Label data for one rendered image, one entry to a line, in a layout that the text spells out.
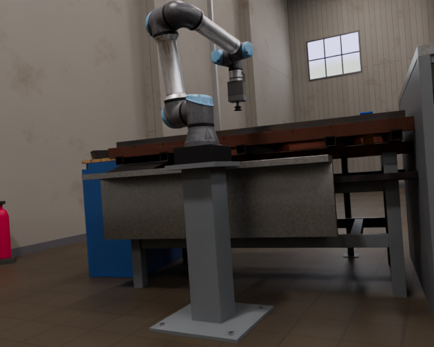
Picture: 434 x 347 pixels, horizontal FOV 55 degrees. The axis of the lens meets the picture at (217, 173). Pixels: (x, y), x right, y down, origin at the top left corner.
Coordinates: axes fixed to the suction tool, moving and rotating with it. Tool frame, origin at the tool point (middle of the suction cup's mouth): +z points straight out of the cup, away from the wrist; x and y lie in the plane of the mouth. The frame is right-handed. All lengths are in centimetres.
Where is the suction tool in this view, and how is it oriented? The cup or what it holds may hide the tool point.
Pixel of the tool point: (238, 110)
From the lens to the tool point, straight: 222.3
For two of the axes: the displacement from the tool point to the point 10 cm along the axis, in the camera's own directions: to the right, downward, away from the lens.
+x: -3.3, 0.0, -9.4
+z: 0.6, 10.0, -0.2
